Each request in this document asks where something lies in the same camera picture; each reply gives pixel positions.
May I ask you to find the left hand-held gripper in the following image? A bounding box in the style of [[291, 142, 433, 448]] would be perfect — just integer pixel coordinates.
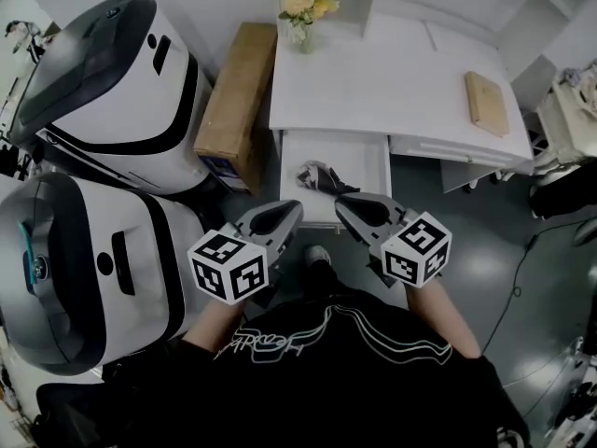
[[187, 199, 305, 306]]

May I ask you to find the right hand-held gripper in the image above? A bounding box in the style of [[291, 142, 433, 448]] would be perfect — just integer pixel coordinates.
[[333, 191, 454, 290]]

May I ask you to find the dark patterned umbrella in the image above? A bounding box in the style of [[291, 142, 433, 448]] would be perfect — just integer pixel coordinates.
[[295, 159, 362, 196]]

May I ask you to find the white desk drawer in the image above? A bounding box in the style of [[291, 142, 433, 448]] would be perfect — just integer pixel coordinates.
[[388, 134, 534, 176], [278, 128, 394, 232]]

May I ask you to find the person's left forearm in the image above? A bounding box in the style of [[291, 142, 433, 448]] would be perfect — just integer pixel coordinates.
[[185, 290, 249, 355]]

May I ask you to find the person's right forearm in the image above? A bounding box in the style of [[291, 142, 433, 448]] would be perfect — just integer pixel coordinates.
[[404, 275, 482, 359]]

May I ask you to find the white and black robot base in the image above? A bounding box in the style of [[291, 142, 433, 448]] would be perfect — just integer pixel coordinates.
[[0, 170, 212, 377], [7, 0, 216, 196]]

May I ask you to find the white closed desk drawer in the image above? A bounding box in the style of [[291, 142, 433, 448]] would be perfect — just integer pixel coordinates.
[[388, 134, 534, 176]]

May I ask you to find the person's grey shoe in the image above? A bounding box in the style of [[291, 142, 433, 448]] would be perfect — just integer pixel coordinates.
[[302, 245, 333, 269]]

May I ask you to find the person's black trouser leg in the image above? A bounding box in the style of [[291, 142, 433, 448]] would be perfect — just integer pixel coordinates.
[[274, 259, 360, 303]]

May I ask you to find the black chair seat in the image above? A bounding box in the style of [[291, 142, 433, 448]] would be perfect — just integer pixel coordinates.
[[528, 175, 597, 222]]

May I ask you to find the person's black printed shirt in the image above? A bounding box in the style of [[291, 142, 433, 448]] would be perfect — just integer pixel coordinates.
[[35, 291, 531, 448]]

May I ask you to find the long brown cardboard box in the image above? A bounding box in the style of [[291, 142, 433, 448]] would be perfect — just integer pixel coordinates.
[[192, 21, 279, 196]]

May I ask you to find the tan flat book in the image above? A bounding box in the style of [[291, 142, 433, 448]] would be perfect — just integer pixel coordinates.
[[463, 70, 512, 139]]

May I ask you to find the white desk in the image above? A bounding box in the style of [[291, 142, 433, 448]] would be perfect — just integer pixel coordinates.
[[268, 10, 535, 176]]

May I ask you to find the white equipment cart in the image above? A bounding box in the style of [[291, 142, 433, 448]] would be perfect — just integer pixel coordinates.
[[530, 63, 597, 170]]

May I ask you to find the black bag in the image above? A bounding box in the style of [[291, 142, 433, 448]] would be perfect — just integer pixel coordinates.
[[31, 364, 122, 448]]

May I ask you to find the clear glass vase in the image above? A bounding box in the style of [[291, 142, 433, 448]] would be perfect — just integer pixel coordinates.
[[297, 23, 319, 56]]

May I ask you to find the black floor cable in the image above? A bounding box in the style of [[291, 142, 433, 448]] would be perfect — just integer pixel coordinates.
[[479, 219, 597, 355]]

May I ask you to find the white wall shelf unit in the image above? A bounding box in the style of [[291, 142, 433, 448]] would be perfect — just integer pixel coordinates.
[[493, 0, 597, 83]]

